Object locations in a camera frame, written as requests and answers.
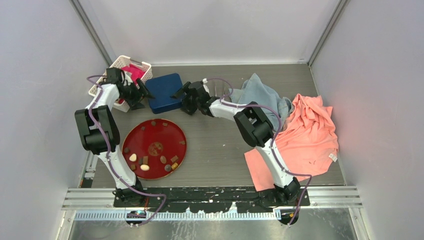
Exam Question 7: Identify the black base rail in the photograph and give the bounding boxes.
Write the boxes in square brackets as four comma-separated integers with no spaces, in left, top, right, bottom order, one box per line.
[112,186,310,214]

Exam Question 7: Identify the magenta cloth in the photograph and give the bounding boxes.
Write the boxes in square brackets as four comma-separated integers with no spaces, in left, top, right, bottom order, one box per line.
[117,64,144,106]

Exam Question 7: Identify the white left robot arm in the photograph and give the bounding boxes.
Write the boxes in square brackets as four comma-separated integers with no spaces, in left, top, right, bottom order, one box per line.
[74,67,166,207]

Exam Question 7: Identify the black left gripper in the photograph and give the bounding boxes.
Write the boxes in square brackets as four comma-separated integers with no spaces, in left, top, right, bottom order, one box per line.
[121,78,155,110]

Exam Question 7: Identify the blue tin lid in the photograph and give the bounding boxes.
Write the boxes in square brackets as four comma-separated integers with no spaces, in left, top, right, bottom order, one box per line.
[145,73,183,114]

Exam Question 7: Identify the metal tongs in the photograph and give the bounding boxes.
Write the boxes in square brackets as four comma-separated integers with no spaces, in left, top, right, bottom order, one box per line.
[214,80,227,97]

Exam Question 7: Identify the white oval chocolate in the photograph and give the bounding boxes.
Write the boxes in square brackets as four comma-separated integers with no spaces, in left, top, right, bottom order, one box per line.
[140,164,150,172]
[129,153,138,162]

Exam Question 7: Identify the white plastic basket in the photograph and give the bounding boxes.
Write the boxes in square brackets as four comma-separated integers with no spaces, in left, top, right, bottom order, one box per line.
[88,55,153,112]

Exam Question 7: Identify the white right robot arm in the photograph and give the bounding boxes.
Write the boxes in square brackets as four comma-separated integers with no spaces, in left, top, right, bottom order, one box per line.
[172,79,305,206]

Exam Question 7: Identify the light blue denim cloth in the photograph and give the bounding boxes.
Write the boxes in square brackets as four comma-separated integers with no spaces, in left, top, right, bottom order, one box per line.
[228,73,295,122]

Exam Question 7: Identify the red round tray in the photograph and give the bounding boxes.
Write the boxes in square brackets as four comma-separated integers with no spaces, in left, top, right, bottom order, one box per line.
[122,118,188,180]

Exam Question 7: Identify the pink cloth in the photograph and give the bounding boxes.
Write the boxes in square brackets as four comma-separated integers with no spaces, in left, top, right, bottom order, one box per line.
[244,93,339,192]

